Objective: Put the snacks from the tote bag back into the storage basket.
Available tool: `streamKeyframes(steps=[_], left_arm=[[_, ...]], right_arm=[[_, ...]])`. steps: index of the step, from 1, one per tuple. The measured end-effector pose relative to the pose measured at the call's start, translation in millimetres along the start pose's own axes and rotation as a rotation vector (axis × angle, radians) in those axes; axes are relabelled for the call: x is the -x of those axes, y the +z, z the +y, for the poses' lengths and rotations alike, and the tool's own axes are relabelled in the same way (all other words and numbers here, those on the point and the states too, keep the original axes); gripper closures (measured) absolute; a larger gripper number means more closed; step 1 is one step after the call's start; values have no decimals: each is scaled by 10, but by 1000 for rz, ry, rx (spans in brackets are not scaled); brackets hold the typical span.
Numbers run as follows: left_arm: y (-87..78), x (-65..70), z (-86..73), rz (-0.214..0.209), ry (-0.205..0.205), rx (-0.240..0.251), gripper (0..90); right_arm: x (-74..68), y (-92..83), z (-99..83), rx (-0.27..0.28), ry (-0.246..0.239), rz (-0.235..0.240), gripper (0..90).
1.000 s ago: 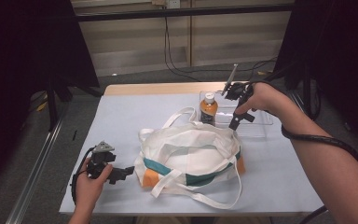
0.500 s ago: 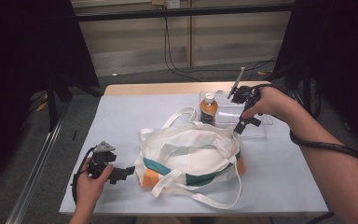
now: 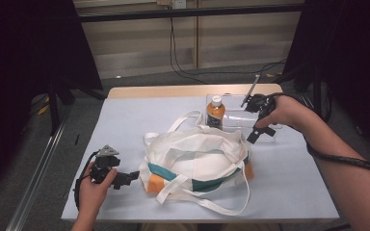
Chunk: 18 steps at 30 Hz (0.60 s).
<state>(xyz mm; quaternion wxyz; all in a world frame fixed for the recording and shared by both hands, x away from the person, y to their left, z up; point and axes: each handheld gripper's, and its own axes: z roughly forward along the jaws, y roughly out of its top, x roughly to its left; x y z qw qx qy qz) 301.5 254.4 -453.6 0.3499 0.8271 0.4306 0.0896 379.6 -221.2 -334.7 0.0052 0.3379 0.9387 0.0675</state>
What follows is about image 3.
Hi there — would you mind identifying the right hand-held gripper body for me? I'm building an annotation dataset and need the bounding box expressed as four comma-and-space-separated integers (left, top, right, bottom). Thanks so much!
240, 74, 277, 120

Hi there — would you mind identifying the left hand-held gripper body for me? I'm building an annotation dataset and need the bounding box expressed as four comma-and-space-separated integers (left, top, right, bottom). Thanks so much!
89, 144, 123, 191

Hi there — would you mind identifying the clear plastic tray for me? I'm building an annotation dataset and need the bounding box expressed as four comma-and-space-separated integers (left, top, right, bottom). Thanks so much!
205, 92, 283, 140

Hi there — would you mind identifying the orange drink bottle white cap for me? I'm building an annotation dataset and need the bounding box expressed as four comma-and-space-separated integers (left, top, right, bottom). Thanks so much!
205, 94, 226, 131

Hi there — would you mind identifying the white green orange tote bag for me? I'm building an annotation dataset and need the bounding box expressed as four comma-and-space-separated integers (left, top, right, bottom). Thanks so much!
138, 110, 254, 217

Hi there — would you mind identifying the person's right hand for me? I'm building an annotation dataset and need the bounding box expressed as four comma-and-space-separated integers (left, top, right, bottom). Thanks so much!
254, 95, 311, 133

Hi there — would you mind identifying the person's left hand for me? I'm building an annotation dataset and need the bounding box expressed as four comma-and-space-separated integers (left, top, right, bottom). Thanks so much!
77, 160, 119, 222

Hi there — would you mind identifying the pale grey table mat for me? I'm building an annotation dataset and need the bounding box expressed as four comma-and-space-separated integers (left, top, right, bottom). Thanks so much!
61, 95, 340, 222

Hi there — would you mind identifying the black metal stand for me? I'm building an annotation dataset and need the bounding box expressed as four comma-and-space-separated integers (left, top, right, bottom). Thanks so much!
46, 75, 76, 138

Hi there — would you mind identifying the black curtain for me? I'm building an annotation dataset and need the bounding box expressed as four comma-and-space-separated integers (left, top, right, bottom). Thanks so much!
281, 0, 370, 155
0, 0, 104, 196

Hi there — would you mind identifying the black horizontal bar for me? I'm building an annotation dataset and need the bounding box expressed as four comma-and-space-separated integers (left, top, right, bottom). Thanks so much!
76, 3, 305, 23

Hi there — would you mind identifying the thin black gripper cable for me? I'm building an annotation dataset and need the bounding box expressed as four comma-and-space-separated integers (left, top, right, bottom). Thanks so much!
73, 149, 100, 212

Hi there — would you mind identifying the aluminium floor rail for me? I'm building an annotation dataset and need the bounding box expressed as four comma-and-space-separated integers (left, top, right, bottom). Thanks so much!
5, 104, 75, 231

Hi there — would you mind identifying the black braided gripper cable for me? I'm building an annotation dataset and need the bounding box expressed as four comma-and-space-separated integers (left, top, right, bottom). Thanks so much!
269, 91, 370, 182

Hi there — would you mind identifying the black hanging cable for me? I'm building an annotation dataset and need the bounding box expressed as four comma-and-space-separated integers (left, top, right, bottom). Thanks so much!
169, 15, 288, 85

